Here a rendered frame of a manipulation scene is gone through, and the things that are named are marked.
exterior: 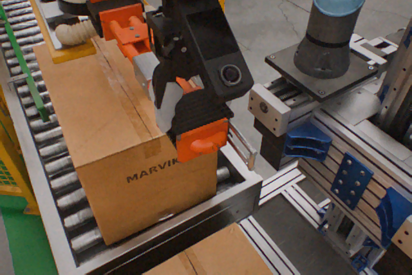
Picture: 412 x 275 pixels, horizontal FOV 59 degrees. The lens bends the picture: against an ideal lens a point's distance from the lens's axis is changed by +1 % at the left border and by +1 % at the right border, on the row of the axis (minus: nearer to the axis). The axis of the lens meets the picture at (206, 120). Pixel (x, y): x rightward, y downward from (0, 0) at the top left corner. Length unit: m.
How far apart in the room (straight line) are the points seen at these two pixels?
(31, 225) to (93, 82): 1.08
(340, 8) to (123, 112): 0.62
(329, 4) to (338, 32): 0.08
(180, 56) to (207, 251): 0.88
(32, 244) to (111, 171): 1.09
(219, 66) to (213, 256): 0.90
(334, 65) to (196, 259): 0.70
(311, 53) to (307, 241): 0.90
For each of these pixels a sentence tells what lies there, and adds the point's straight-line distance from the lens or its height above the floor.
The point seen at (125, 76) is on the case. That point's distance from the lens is 1.15.
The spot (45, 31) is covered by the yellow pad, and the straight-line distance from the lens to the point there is 1.00.
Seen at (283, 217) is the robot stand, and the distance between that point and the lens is 1.69.
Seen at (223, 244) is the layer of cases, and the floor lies 0.54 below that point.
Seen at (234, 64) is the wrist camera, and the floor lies 1.42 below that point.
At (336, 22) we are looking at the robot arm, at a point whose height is 1.20.
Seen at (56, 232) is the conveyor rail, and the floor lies 0.59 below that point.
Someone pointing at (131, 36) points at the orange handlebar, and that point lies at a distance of 0.67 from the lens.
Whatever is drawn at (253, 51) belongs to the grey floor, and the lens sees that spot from 2.98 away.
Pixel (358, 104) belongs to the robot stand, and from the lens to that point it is 1.12.
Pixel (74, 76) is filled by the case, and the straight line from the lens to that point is 1.20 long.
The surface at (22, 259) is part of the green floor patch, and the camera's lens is 1.99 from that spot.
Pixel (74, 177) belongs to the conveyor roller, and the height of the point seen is 0.54.
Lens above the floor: 1.63
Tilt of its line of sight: 44 degrees down
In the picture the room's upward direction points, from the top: straight up
